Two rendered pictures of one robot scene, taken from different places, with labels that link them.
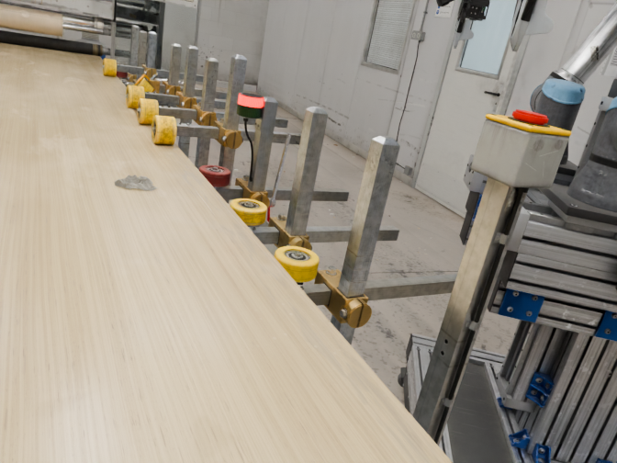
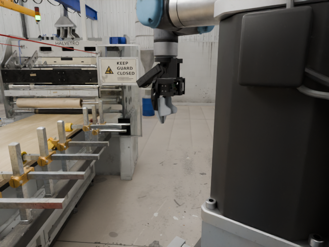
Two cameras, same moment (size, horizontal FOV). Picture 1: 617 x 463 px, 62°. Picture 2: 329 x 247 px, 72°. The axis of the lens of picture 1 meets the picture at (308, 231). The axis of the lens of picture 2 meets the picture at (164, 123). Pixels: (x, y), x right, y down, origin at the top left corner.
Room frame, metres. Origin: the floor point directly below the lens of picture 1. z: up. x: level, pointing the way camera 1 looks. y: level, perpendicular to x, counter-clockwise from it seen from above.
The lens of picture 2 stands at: (1.18, -0.75, 1.49)
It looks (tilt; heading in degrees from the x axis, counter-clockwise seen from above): 14 degrees down; 31
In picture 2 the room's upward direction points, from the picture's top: straight up
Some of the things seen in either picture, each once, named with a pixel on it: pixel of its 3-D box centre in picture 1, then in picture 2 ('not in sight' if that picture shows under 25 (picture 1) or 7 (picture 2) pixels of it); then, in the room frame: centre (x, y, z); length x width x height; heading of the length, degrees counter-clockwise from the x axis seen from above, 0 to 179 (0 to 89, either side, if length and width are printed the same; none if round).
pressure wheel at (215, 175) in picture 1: (212, 188); not in sight; (1.26, 0.26, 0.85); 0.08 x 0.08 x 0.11
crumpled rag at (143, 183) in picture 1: (136, 179); not in sight; (1.04, 0.39, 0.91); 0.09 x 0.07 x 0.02; 114
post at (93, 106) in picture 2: (140, 78); (95, 127); (2.79, 1.04, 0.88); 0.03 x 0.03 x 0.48; 30
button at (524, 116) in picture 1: (529, 119); not in sight; (0.62, -0.23, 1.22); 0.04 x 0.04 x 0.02
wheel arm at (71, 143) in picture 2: (201, 93); (83, 143); (2.24, 0.57, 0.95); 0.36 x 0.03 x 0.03; 120
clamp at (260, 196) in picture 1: (251, 195); not in sight; (1.30, 0.17, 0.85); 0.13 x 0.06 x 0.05; 30
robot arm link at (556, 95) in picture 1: (558, 103); not in sight; (1.63, -0.67, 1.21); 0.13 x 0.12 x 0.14; 169
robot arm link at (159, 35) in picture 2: not in sight; (166, 23); (1.82, -0.38, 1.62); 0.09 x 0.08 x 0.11; 79
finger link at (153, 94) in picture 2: (462, 17); (157, 96); (1.80, -0.35, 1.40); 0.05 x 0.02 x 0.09; 176
